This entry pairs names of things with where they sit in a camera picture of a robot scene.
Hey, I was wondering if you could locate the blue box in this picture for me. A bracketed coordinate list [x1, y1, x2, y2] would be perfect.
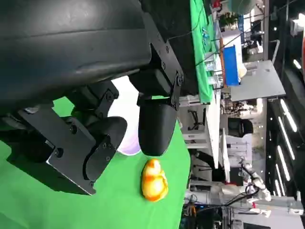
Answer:
[223, 44, 240, 86]

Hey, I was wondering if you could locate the lilac plate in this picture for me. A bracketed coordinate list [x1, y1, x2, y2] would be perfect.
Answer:
[107, 76, 142, 156]

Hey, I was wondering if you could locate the grey partition panel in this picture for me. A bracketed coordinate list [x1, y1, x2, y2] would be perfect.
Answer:
[230, 59, 286, 102]

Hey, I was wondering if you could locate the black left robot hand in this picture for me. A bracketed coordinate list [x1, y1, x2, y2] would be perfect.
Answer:
[0, 0, 184, 197]

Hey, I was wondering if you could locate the green cloth on background table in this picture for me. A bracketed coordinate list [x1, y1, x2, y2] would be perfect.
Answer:
[190, 0, 214, 105]

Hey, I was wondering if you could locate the orange toy bread roll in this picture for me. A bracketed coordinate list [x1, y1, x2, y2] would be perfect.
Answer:
[141, 158, 169, 202]

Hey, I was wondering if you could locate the black swivel chair base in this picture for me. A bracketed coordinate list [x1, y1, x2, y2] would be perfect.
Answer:
[187, 109, 206, 131]

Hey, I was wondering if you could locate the black office chair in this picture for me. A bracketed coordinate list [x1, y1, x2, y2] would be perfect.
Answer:
[228, 118, 254, 138]

